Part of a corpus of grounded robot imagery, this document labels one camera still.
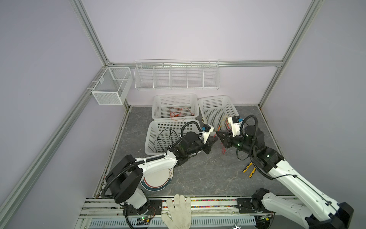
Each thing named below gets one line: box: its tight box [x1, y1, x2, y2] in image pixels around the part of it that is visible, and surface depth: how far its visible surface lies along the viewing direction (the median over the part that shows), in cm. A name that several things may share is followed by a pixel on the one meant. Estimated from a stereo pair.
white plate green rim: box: [140, 168, 174, 192], surface depth 83 cm
